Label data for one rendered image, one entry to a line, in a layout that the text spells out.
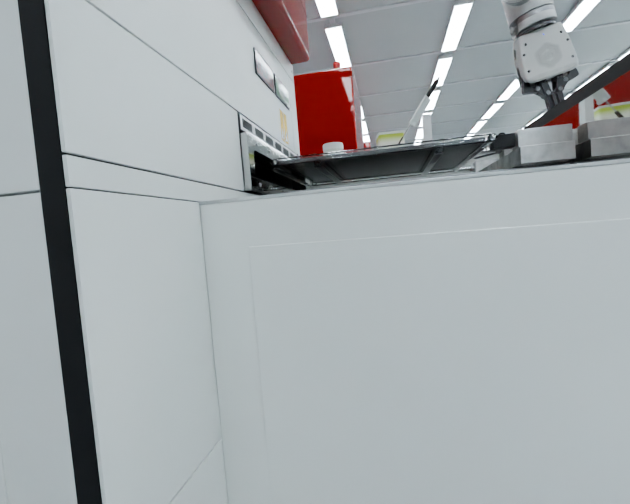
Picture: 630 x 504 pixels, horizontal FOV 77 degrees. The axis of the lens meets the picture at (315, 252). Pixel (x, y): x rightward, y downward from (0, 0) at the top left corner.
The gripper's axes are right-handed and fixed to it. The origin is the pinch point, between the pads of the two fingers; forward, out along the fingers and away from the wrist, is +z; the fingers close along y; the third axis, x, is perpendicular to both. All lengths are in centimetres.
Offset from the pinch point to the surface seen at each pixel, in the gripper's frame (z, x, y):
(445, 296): 23, -46, -35
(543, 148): 9.4, -22.5, -12.9
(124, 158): 2, -59, -60
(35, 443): 23, -66, -70
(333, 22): -187, 298, -38
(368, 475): 42, -46, -49
